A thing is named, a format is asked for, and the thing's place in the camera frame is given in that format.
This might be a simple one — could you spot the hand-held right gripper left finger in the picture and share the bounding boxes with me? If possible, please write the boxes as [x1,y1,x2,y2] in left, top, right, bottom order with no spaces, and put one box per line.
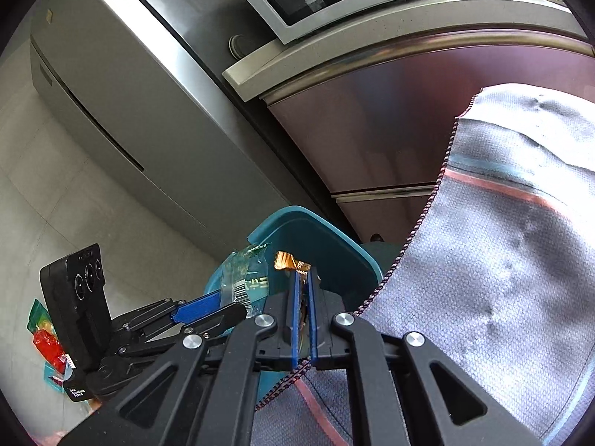
[58,272,303,446]

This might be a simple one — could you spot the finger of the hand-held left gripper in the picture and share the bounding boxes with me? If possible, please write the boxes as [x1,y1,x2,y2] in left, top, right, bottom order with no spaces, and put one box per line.
[122,290,223,330]
[183,303,248,337]

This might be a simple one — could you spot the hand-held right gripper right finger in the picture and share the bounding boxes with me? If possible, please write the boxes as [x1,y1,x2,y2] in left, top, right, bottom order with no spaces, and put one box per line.
[307,268,542,446]

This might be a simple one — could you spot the clear plastic wrapper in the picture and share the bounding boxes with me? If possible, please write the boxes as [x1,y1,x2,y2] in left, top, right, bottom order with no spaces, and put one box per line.
[218,244,273,319]

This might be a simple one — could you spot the gold foil wrapper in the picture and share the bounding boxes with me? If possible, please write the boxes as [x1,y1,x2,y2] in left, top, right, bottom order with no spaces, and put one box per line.
[273,251,313,328]

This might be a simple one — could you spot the teal plastic bin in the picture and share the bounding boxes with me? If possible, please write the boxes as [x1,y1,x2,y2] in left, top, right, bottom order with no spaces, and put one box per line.
[205,205,385,410]

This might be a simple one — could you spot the green snack packet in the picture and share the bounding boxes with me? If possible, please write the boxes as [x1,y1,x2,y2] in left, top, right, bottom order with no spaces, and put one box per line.
[28,299,55,334]

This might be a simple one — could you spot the red snack packet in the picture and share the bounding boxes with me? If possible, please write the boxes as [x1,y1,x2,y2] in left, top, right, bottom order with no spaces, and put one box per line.
[32,327,68,373]

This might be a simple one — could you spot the teal snack packet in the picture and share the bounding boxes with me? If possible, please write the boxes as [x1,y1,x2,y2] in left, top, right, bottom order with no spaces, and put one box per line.
[44,362,71,394]

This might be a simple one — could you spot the checked grey tablecloth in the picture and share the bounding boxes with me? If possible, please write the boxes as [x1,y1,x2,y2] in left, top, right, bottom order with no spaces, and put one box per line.
[253,83,595,446]

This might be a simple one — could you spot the purple kitchen cabinet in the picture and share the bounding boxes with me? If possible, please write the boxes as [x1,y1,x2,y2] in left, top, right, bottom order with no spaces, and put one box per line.
[259,32,595,248]

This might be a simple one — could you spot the silver refrigerator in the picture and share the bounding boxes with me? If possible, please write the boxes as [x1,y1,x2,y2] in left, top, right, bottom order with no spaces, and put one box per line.
[29,0,338,265]

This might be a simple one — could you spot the pale stone countertop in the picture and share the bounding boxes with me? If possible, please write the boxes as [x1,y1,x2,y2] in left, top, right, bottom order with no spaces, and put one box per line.
[222,0,591,103]

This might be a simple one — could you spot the round grey wall fitting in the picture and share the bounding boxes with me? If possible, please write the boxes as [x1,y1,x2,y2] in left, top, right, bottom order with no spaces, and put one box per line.
[228,35,254,61]

